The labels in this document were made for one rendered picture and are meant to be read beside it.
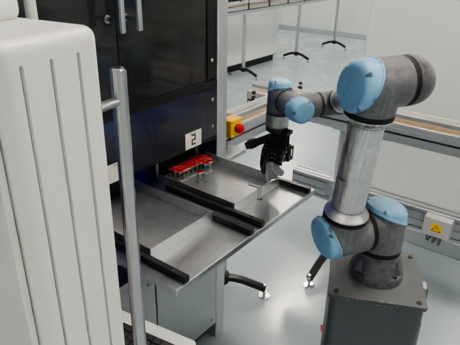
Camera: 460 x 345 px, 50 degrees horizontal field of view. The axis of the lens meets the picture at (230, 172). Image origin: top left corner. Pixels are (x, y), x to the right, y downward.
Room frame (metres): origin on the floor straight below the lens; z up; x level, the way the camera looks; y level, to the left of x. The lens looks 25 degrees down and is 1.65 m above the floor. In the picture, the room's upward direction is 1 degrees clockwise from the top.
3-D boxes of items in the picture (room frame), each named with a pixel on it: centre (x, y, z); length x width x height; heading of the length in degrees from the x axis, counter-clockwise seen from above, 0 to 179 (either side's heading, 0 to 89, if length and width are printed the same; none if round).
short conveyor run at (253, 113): (2.15, -0.06, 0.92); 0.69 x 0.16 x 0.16; 143
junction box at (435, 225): (1.92, -0.95, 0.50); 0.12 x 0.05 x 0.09; 53
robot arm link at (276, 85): (1.49, -0.15, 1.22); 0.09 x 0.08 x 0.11; 22
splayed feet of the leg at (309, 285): (2.29, -0.56, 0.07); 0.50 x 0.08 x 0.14; 143
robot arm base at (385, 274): (1.17, -0.43, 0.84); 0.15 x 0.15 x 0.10
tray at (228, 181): (1.55, 0.04, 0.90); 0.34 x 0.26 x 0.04; 53
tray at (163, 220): (1.29, 0.26, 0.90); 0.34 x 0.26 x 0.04; 53
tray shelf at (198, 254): (1.38, 0.11, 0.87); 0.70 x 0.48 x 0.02; 143
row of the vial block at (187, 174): (1.62, 0.13, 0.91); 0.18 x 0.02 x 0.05; 143
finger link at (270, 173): (1.48, -0.14, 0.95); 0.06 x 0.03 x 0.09; 53
